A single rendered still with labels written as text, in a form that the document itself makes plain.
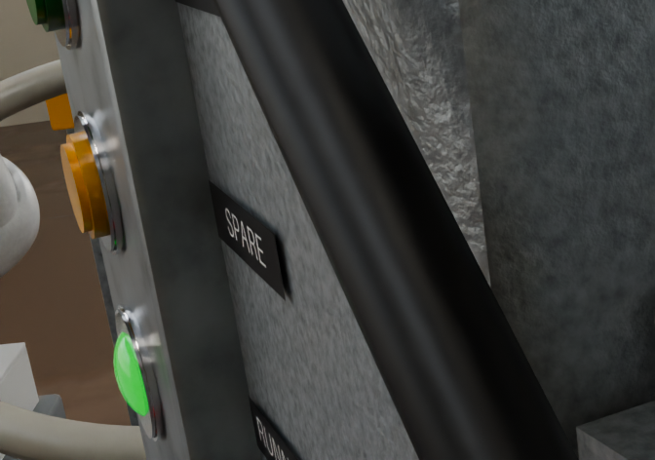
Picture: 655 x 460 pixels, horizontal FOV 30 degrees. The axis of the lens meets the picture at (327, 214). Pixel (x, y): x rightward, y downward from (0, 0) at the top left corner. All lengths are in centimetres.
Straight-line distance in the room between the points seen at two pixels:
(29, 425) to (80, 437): 3
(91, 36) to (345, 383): 10
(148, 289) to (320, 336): 7
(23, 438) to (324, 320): 58
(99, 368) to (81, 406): 25
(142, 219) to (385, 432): 9
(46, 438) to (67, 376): 299
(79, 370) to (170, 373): 350
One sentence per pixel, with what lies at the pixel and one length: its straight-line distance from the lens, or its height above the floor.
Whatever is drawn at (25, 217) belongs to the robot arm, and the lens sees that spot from 154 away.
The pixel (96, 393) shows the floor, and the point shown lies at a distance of 360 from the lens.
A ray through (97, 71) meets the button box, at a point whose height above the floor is 140.
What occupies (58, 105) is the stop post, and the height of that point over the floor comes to 104.
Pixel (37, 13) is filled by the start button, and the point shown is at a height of 141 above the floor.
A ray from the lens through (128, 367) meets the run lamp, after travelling 31.
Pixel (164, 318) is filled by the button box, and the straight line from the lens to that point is 27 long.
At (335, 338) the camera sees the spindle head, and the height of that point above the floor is 137.
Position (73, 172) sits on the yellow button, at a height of 138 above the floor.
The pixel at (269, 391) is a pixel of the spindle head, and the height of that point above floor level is 133.
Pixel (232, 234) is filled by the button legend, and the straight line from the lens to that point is 25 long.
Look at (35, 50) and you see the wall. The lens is 751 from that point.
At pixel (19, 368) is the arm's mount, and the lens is 157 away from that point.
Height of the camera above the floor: 144
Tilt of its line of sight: 18 degrees down
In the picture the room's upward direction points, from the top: 9 degrees counter-clockwise
